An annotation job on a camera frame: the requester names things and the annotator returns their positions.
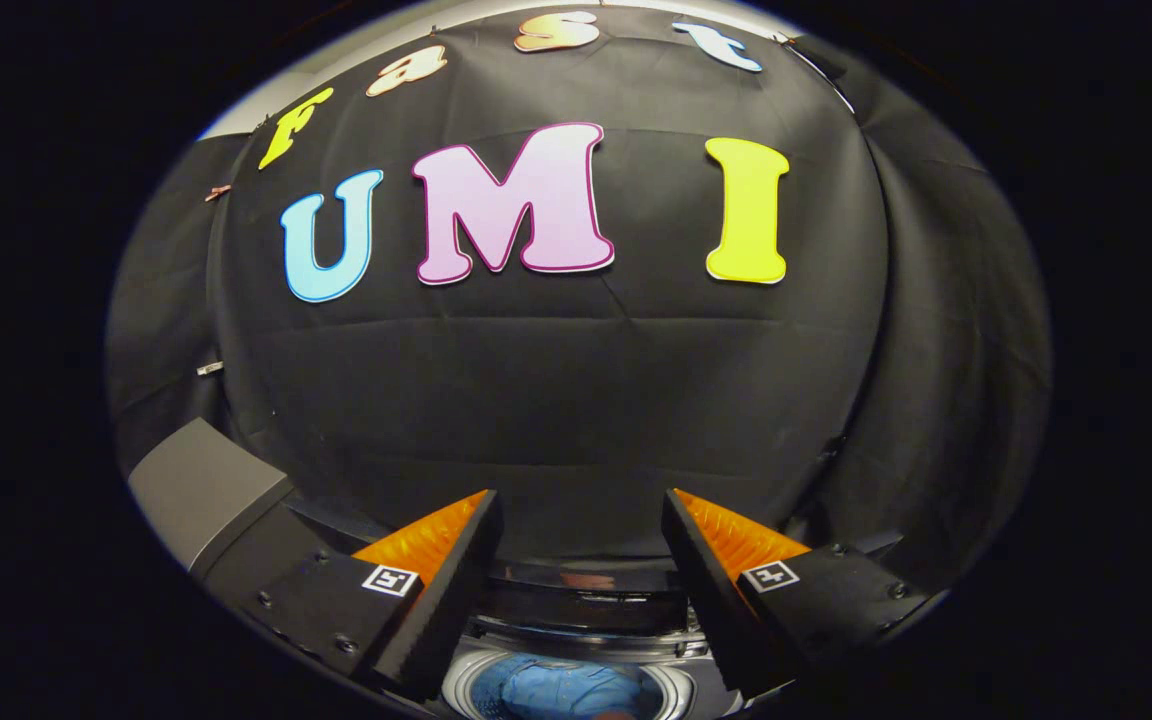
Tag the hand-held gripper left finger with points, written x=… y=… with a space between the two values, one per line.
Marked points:
x=436 y=620

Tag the grey stand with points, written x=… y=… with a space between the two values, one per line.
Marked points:
x=206 y=480

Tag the silver clip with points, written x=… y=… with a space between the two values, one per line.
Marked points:
x=209 y=368

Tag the black backdrop cloth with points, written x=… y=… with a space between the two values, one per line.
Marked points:
x=576 y=400

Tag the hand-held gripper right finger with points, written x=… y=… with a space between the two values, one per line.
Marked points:
x=726 y=620

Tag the dark grey washing machine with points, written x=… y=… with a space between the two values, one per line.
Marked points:
x=476 y=685

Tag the light blue polo shirt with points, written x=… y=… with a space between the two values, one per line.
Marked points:
x=566 y=690

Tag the copper clip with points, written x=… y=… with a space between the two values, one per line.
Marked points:
x=217 y=192

